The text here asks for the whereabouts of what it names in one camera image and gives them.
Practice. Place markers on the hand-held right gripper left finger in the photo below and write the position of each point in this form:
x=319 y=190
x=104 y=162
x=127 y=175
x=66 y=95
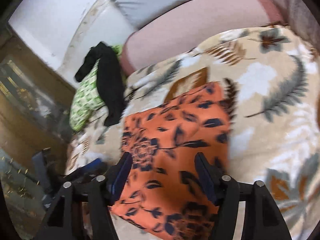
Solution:
x=122 y=176

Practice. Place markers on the dark fuzzy cloth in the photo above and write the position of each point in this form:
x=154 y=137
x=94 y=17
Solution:
x=300 y=12

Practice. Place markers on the green patterned pillow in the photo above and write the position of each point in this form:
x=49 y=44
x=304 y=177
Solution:
x=85 y=97

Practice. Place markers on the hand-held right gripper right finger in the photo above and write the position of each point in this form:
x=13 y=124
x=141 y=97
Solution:
x=207 y=177

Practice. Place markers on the pink bolster pillow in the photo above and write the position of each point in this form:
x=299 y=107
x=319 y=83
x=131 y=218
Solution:
x=190 y=27

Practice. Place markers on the beige leaf-print fleece blanket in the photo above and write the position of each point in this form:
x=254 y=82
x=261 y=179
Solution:
x=262 y=100

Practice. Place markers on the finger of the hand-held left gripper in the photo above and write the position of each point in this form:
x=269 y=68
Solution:
x=91 y=167

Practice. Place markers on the orange floral cloth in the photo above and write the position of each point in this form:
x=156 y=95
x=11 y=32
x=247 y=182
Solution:
x=172 y=140

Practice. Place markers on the black cloth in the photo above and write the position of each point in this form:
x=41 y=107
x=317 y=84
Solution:
x=110 y=85

